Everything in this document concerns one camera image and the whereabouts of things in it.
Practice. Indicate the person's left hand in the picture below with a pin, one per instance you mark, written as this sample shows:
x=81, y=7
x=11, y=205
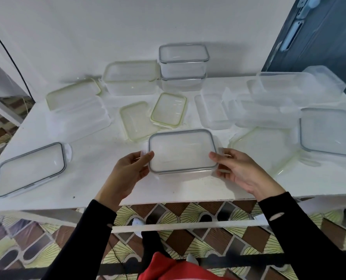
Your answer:
x=123, y=177

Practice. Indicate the person's right hand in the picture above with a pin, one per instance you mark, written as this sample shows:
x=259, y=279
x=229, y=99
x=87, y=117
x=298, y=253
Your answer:
x=248, y=174

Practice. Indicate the square green-rimmed clear lid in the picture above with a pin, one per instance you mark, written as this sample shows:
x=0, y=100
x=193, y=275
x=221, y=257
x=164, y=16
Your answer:
x=266, y=148

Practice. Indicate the small green-rimmed clear lid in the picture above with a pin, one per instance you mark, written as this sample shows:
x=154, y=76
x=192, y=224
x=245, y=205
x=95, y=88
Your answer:
x=136, y=120

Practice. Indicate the large grey-rimmed clear lid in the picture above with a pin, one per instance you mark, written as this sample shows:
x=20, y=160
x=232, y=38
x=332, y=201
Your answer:
x=30, y=169
x=181, y=151
x=329, y=132

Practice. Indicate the small clear container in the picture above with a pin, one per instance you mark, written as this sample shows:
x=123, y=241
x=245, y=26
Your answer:
x=212, y=112

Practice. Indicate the small bright-green-rimmed clear lid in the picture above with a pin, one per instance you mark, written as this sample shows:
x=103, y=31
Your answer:
x=168, y=110

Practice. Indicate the green-lidded container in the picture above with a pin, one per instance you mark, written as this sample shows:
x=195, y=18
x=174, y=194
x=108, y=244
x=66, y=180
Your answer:
x=130, y=88

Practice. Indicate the large green-rimmed clear lid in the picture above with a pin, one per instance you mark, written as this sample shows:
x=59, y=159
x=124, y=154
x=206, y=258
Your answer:
x=72, y=94

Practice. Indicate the person's right forearm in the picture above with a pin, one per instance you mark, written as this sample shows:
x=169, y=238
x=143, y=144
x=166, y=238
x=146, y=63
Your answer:
x=307, y=239

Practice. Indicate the person's left forearm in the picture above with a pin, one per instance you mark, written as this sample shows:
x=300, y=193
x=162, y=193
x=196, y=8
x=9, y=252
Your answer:
x=85, y=244

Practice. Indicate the white table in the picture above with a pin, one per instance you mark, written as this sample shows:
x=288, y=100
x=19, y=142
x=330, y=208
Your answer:
x=103, y=160

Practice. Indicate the black trousers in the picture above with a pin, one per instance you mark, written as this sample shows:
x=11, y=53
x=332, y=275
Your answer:
x=152, y=247

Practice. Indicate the red garment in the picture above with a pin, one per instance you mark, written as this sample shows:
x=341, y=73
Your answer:
x=167, y=269

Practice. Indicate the blue-grey door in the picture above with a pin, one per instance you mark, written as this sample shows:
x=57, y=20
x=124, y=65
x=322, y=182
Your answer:
x=330, y=49

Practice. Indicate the light blue door latch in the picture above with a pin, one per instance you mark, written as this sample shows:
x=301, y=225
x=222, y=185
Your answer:
x=307, y=7

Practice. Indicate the white door frame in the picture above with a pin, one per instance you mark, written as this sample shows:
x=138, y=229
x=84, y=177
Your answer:
x=3, y=109

